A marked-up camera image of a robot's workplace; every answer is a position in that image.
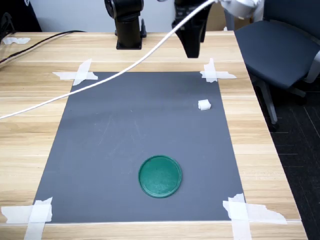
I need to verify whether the white masking tape patch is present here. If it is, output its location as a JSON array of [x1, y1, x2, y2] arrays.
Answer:
[[199, 57, 237, 84], [52, 58, 99, 87], [222, 192, 288, 240], [0, 196, 54, 240]]

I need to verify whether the dark grey office chair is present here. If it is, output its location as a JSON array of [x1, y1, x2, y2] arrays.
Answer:
[[223, 0, 320, 132]]

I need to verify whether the white camera cable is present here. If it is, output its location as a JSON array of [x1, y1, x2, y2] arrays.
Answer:
[[0, 0, 216, 120]]

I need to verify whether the small white tape scrap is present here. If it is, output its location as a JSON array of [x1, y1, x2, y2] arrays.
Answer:
[[1, 36, 31, 46]]

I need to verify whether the black power cable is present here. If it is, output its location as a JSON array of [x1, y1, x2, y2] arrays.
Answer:
[[0, 29, 86, 70]]

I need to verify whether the brown cardboard box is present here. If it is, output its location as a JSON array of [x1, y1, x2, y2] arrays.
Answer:
[[206, 4, 251, 32]]

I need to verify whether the black table clamp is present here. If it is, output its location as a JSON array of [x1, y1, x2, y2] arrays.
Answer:
[[140, 18, 148, 39]]

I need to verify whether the black fabric object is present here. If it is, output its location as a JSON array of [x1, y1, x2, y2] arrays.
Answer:
[[0, 0, 43, 33]]

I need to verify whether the round green lid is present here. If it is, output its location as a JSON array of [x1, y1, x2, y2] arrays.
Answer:
[[137, 154, 183, 200]]

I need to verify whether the small white plastic terminal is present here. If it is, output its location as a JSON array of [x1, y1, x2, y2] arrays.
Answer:
[[197, 98, 213, 112]]

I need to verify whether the dark grey mat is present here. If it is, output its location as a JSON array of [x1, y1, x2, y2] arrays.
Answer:
[[32, 71, 247, 224]]

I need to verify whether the white round camera box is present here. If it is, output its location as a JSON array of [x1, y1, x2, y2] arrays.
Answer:
[[219, 0, 265, 20]]

